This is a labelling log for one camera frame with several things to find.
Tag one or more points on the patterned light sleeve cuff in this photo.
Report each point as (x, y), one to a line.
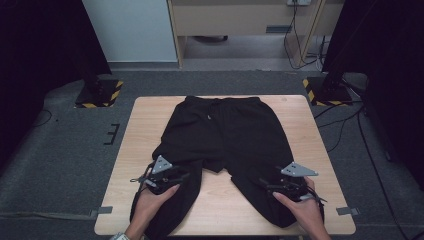
(120, 236)

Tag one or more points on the person's left hand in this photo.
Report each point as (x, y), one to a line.
(148, 208)

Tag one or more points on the grey tape strip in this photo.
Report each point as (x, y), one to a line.
(101, 211)
(347, 211)

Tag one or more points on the grey desk label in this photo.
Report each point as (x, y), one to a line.
(278, 29)

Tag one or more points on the white power strip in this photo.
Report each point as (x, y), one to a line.
(299, 2)

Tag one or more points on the white cabinet panel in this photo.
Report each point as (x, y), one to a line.
(130, 30)

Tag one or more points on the person's right hand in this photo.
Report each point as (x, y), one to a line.
(305, 211)

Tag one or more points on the black curtain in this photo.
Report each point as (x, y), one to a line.
(40, 50)
(386, 50)

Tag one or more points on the light wooden desk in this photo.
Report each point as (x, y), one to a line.
(233, 20)

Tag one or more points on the black yellow striped stand base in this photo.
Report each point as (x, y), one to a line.
(328, 95)
(100, 95)

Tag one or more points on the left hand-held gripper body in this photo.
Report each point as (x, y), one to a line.
(161, 165)

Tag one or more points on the black pants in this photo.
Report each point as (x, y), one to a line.
(233, 140)

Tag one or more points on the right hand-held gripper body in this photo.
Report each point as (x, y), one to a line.
(298, 170)

